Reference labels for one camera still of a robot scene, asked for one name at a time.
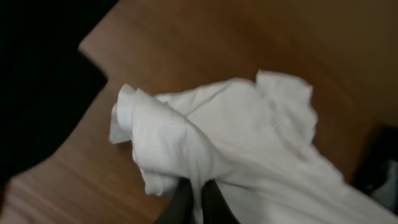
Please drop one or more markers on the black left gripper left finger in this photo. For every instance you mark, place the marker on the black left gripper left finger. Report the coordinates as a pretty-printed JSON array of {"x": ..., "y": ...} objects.
[{"x": 180, "y": 207}]

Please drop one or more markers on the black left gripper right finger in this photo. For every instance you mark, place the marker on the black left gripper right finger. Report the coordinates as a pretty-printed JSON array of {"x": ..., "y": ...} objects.
[{"x": 214, "y": 206}]

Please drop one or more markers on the white t-shirt black print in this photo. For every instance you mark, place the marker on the white t-shirt black print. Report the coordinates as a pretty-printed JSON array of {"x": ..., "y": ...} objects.
[{"x": 253, "y": 138}]

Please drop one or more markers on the black folded garment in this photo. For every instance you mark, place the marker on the black folded garment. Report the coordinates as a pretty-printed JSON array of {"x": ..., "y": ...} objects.
[{"x": 373, "y": 169}]

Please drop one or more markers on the black polo shirt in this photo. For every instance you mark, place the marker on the black polo shirt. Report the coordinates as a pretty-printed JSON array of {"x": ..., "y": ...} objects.
[{"x": 47, "y": 84}]

